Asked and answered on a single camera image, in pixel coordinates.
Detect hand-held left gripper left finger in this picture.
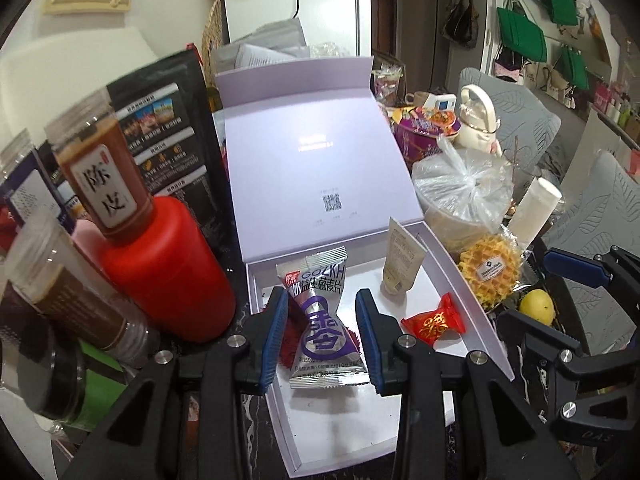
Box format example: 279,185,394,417
65,287,290,480

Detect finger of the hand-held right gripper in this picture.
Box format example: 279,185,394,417
497,308,640,421
544,245,640,289

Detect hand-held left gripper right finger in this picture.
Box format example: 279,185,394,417
356,288,576,480

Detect red fluffy pouch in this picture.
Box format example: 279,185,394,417
277,330,361,371

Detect purple silver snack packet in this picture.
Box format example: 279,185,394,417
276,246,369,391

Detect red gold candy packet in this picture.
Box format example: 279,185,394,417
400,292,467,346

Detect beige cream tube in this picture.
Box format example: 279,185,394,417
381,217,428,297

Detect lavender gift box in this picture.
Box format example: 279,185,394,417
214,56,516,480

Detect yellow lemon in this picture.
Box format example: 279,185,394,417
518,289,556,328

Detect waffle packet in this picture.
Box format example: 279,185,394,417
457,232,538,311

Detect white paper roll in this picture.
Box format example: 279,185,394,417
507,177,561,248

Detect grey leaf-pattern chair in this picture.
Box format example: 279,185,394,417
542,150,640,351
457,67,562,171

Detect red canister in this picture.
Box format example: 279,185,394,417
100,196,237,343

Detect clear plastic bag with bowl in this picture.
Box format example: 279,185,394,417
411,135,516,256

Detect row of cosmetic bottles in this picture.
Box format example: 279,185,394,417
595,82,640,126

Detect beige tote bag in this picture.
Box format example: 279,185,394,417
545,67,576,106
522,62,551,90

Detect cream jug kettle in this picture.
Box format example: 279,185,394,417
457,84,502,148

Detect purple instant noodle bowl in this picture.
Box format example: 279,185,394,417
392,106,462,161

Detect black pink bag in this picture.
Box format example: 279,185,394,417
494,45,523,83

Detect black printed pouch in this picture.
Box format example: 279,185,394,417
107,50,231,261

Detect group of clear spice jars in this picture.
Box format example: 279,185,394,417
0,87,161,433

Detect glass snack jar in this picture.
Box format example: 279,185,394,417
372,67,403,106

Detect dark hanging bag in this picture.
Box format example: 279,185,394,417
442,0,480,50

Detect grey plastic bag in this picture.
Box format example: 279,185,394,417
210,17,311,68

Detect brown door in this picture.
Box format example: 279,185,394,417
370,0,398,56

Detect woven straw fan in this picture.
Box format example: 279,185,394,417
201,0,223,61

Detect white fridge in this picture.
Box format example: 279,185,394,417
223,0,373,58

